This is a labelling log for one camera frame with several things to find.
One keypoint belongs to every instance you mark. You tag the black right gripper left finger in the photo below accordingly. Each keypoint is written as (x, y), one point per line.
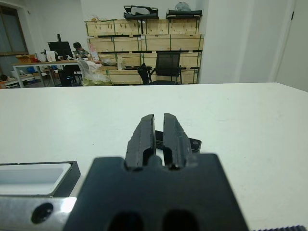
(142, 144)

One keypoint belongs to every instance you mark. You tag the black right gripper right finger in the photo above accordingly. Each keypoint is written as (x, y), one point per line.
(175, 142)

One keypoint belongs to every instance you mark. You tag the slim black camera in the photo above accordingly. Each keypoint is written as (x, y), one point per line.
(195, 144)

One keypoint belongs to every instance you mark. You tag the black box base white inlay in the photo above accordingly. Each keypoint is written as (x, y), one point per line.
(69, 170)

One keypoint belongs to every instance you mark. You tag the small white box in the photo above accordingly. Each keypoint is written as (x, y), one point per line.
(51, 56)

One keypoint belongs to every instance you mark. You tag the orange cardboard box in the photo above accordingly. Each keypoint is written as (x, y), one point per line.
(25, 59)

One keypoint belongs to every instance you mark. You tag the black mesh office chair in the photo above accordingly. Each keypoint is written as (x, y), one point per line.
(167, 61)

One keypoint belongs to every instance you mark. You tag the yellow-green plastic bag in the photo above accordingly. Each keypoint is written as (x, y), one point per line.
(93, 74)

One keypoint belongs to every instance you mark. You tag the black computer tower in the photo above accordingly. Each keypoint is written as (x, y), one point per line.
(68, 75)

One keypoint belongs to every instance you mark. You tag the pink packet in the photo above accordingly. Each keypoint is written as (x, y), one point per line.
(94, 53)

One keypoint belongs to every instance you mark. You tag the seated person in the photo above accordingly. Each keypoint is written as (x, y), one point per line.
(79, 49)

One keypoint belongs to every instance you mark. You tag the black computer monitor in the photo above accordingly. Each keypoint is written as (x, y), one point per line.
(60, 49)

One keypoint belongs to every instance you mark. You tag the black carrying case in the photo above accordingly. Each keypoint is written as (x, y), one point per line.
(140, 15)
(184, 13)

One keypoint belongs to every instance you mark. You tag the grey bundle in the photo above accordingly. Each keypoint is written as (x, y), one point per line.
(183, 6)

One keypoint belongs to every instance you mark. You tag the white door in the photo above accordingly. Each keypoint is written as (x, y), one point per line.
(298, 48)

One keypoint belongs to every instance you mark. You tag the dark framed window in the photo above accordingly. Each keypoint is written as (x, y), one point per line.
(12, 31)

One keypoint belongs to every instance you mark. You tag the wooden desk white frame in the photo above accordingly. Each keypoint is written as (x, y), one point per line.
(36, 63)

